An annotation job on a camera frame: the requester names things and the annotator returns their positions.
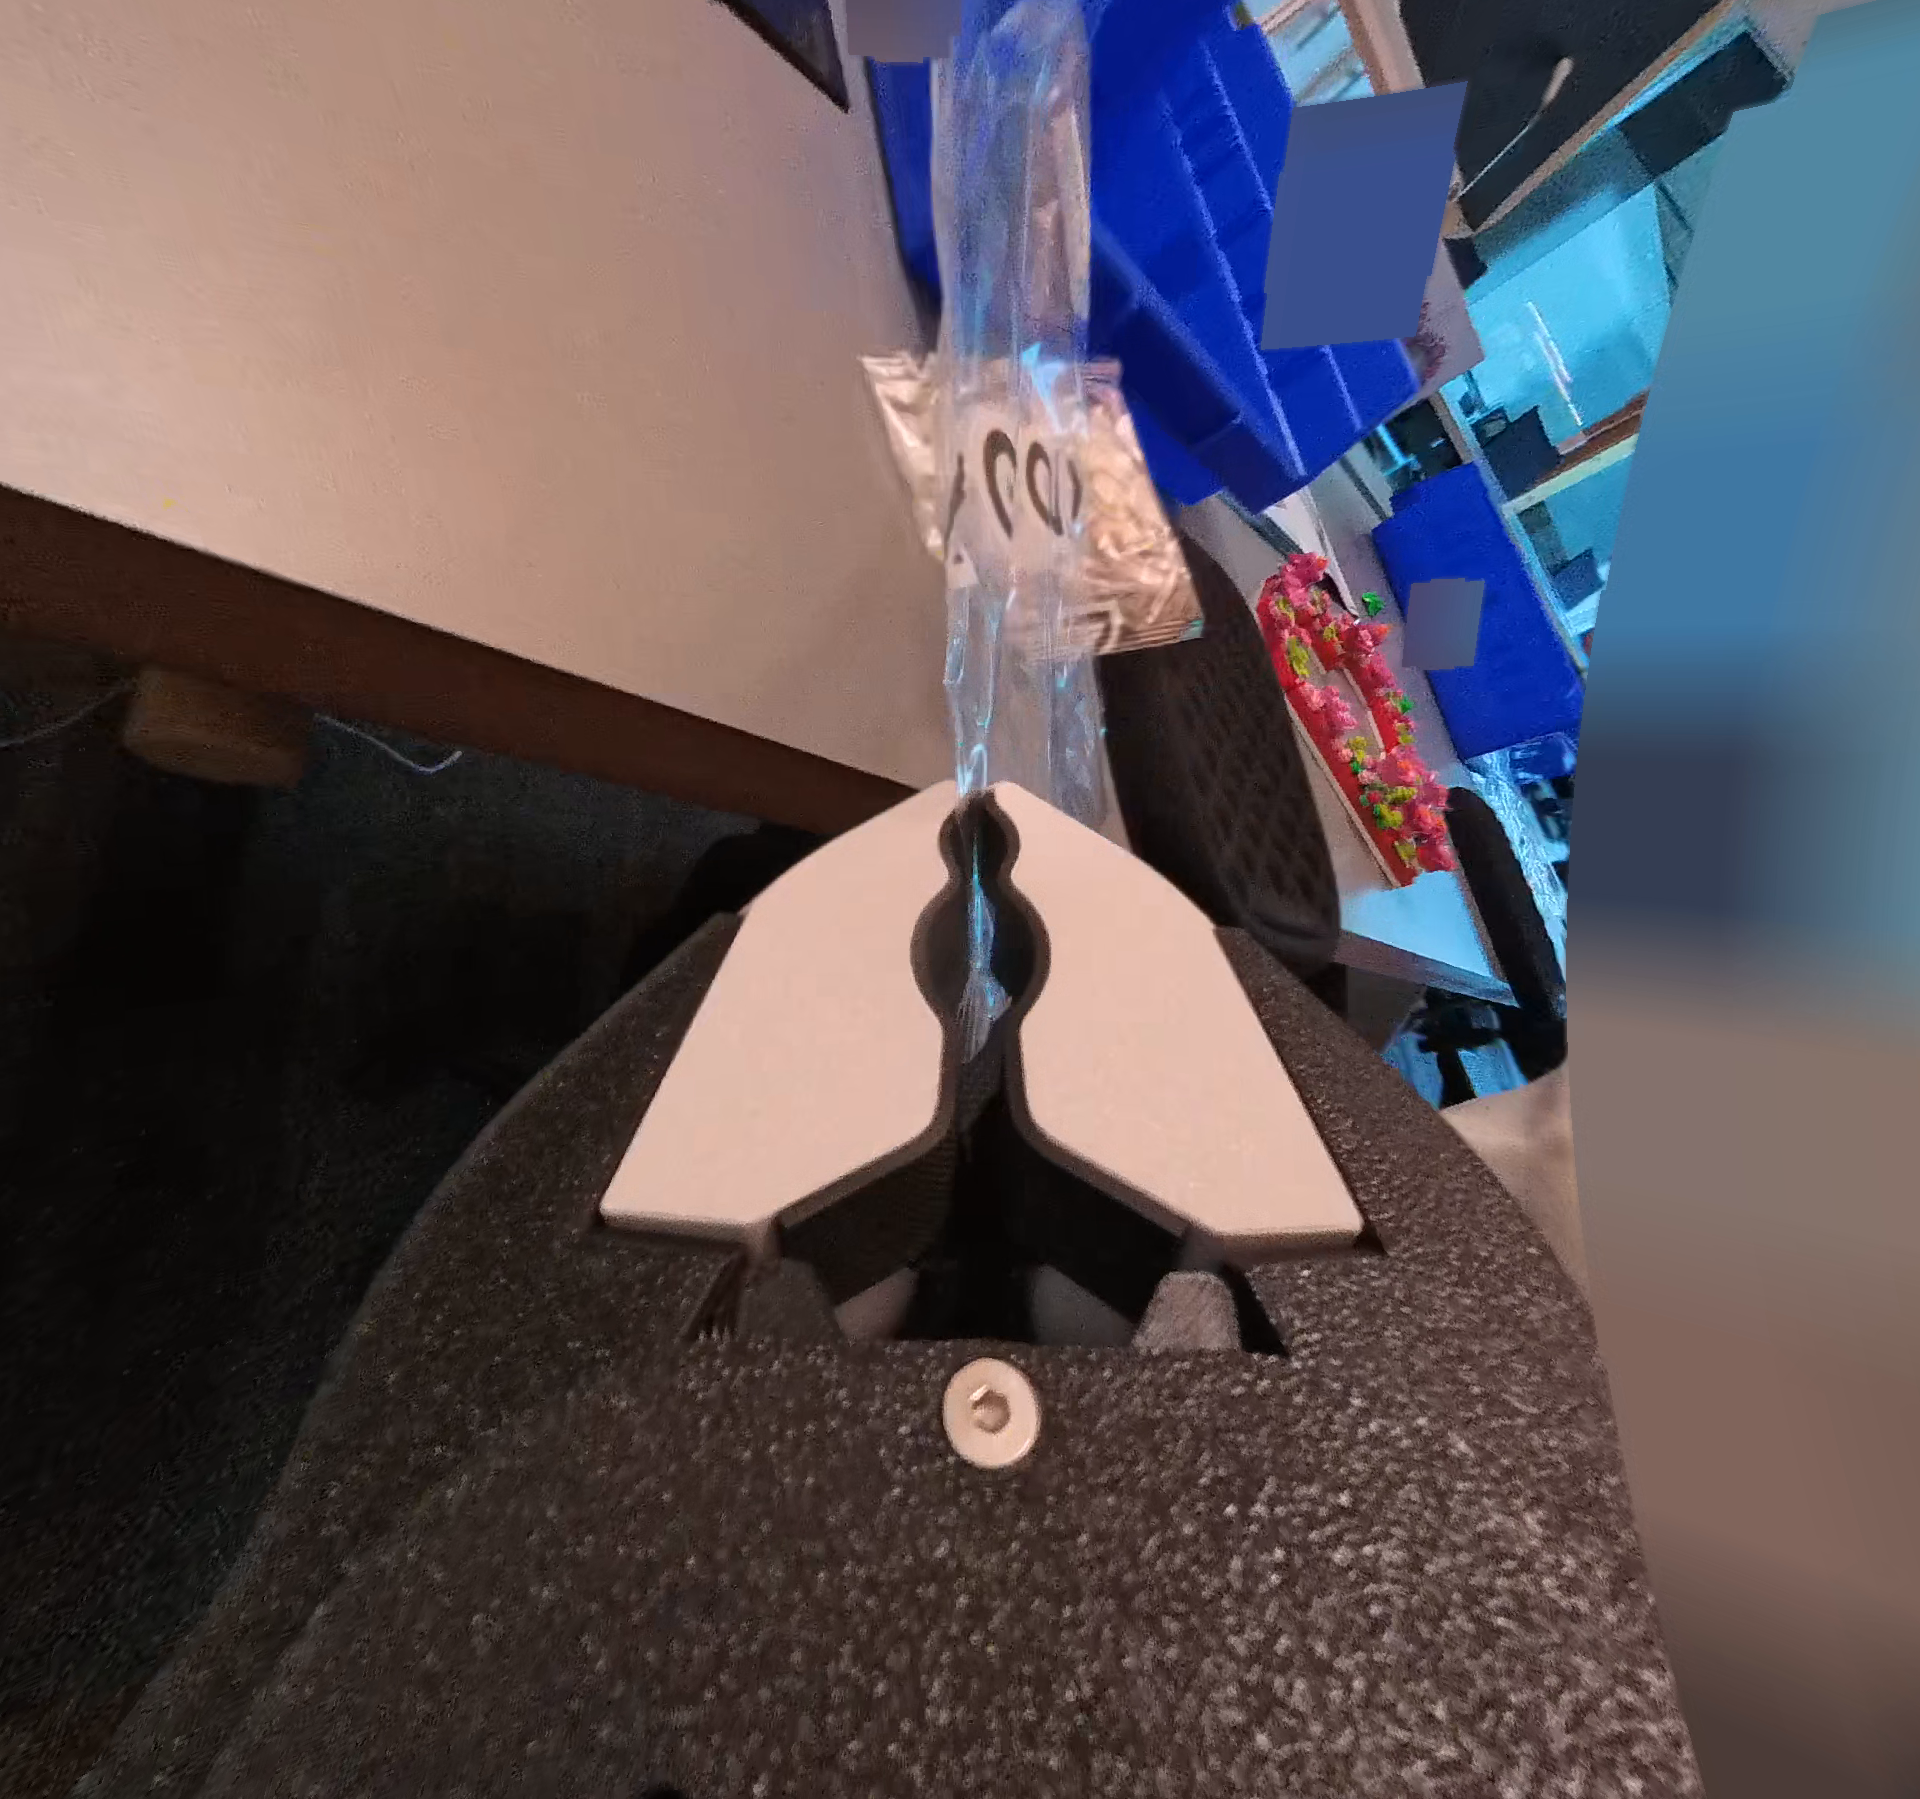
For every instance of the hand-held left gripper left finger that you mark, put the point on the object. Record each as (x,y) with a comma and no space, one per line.
(811,1064)

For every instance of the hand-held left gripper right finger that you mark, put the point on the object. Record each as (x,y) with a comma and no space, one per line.
(1170,1079)

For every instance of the crinkled printed plastic bag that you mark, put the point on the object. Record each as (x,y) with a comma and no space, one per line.
(1119,539)

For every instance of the clear plastic bag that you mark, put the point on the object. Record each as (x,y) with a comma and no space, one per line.
(1021,255)

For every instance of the black mesh office chair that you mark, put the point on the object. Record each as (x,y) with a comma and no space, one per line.
(1215,808)

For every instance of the heart-shaped toy brick wreath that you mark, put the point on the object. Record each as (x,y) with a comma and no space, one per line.
(1320,690)

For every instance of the blue plastic bin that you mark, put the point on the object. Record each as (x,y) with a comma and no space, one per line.
(1184,180)
(1516,696)

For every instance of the wooden block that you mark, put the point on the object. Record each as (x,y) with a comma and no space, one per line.
(218,733)

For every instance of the black partition panel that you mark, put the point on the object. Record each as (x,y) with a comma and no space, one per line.
(1501,29)

